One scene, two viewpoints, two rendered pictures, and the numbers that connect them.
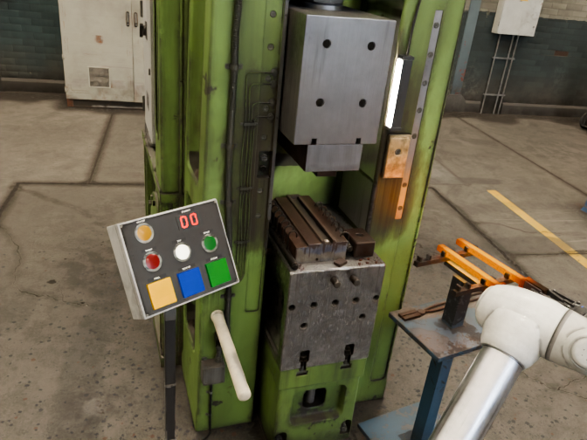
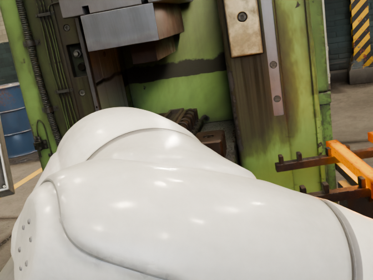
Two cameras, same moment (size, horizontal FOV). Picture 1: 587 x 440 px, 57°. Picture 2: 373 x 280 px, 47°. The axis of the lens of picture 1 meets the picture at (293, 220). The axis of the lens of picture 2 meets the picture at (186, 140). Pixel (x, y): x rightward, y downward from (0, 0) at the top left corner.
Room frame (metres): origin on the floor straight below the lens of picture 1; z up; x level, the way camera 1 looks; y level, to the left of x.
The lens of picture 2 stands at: (0.83, -0.85, 1.31)
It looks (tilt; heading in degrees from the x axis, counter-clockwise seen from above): 15 degrees down; 33
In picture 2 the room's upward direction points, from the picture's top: 10 degrees counter-clockwise
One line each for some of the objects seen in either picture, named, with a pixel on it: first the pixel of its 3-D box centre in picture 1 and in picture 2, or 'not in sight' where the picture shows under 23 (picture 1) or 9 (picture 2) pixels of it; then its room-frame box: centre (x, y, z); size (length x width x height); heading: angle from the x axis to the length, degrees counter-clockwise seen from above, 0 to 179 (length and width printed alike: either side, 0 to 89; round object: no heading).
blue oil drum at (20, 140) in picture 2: not in sight; (14, 119); (4.37, 4.00, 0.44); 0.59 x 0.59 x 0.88
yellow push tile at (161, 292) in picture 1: (161, 292); not in sight; (1.30, 0.36, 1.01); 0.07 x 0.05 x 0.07; 136
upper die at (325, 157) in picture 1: (312, 138); (139, 24); (1.94, -0.04, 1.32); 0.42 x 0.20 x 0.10; 21
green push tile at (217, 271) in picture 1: (217, 271); not in sight; (1.45, 0.22, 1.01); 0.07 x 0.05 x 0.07; 136
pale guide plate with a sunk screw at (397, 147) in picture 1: (396, 156); (243, 24); (1.98, -0.36, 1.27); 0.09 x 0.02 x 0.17; 111
